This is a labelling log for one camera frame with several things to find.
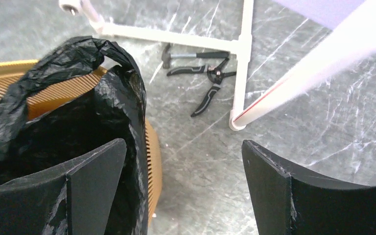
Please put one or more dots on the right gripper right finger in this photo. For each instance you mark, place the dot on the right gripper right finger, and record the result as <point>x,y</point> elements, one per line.
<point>289,199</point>

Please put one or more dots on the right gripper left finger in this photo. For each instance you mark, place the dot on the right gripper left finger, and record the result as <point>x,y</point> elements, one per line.
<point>71,198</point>

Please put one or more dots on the black trash bag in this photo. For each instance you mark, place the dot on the black trash bag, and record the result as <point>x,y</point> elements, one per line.
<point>113,109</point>

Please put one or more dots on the yellow plastic trash bin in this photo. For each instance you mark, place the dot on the yellow plastic trash bin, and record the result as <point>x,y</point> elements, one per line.
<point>56,95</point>

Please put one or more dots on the small black handled hammer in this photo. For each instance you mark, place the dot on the small black handled hammer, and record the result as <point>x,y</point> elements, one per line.
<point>167,55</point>

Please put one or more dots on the white PVC pipe frame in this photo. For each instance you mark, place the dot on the white PVC pipe frame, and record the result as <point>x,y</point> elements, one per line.
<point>351,41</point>

